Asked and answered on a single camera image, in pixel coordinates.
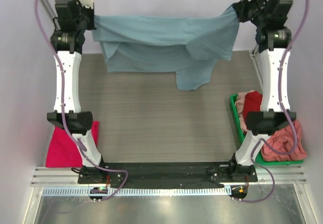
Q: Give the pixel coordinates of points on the white slotted cable duct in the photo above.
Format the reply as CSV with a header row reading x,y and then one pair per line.
x,y
100,191

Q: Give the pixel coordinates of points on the dark red t shirt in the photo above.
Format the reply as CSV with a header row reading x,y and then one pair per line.
x,y
252,103

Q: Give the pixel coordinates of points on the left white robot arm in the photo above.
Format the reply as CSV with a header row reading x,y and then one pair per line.
x,y
74,17

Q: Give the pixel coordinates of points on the salmon pink t shirt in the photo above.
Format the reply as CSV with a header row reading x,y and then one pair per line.
x,y
282,140

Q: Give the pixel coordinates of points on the left aluminium frame post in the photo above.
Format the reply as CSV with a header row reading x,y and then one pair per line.
x,y
48,9

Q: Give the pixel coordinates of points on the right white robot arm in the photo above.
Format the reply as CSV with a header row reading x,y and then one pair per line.
x,y
274,43

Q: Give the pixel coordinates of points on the aluminium frame post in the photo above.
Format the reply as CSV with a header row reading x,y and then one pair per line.
x,y
254,54
48,9

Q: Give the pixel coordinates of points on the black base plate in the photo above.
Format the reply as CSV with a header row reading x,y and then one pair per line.
x,y
167,175

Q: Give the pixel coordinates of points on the green plastic tray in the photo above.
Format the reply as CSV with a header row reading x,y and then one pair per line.
x,y
241,135

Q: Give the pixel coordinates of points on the folded magenta t shirt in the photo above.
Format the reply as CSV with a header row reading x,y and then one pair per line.
x,y
62,151

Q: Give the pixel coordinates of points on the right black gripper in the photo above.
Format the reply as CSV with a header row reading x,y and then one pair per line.
x,y
242,12

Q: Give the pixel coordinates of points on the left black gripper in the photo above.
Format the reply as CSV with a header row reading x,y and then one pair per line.
x,y
90,11

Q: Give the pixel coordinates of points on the right aluminium frame post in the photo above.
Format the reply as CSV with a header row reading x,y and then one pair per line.
x,y
254,54

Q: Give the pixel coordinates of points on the blue-grey t shirt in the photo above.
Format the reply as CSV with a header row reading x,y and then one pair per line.
x,y
188,47

